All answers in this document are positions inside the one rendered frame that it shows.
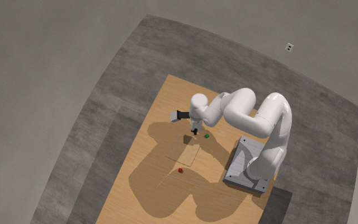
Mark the tan mat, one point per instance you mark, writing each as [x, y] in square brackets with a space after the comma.
[183, 150]

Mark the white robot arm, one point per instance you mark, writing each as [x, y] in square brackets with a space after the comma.
[274, 108]

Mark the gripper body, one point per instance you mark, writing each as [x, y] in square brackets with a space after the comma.
[196, 125]

